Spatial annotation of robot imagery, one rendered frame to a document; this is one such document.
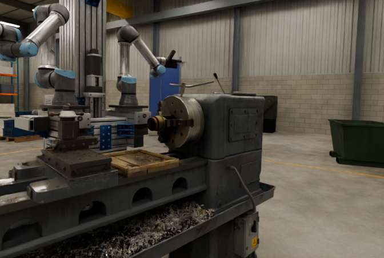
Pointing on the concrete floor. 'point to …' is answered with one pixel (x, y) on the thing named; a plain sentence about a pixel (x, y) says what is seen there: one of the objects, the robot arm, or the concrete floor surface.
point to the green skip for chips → (358, 142)
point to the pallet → (17, 135)
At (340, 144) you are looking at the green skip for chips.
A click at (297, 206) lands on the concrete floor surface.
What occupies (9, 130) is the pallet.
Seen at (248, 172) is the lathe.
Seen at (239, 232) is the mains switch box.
